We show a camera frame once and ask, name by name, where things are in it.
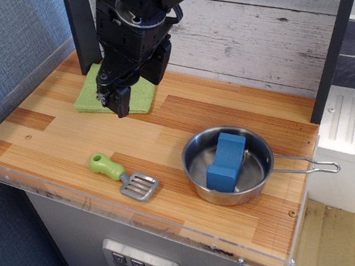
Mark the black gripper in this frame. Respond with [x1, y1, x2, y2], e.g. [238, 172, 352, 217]
[96, 19, 172, 118]

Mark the green rag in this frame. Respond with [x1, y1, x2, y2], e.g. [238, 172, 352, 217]
[74, 64, 155, 114]

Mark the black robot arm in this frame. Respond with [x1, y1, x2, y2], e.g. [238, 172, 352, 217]
[96, 0, 184, 118]

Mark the blue wooden block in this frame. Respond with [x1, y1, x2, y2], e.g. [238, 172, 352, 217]
[206, 132, 246, 193]

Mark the white ribbed sink drainer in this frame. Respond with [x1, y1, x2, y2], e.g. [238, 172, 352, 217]
[318, 85, 355, 156]

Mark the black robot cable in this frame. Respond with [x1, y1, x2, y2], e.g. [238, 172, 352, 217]
[165, 3, 185, 25]

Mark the dark grey left post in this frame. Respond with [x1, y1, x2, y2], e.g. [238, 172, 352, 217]
[63, 0, 102, 74]

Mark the dark grey post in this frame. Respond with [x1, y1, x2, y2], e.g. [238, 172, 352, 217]
[311, 0, 354, 125]
[63, 0, 102, 74]

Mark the green-handled toy spatula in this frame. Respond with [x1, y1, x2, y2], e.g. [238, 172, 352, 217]
[88, 153, 159, 202]

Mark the silver pot with wire handle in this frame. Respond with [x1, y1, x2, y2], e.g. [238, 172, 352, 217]
[178, 115, 344, 211]

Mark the dark grey right post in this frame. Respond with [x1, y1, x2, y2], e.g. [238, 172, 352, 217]
[311, 0, 354, 125]

